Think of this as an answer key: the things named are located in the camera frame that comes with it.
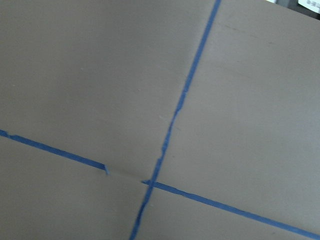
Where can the white labelled object at edge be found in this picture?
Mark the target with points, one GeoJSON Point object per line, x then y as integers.
{"type": "Point", "coordinates": [313, 5]}

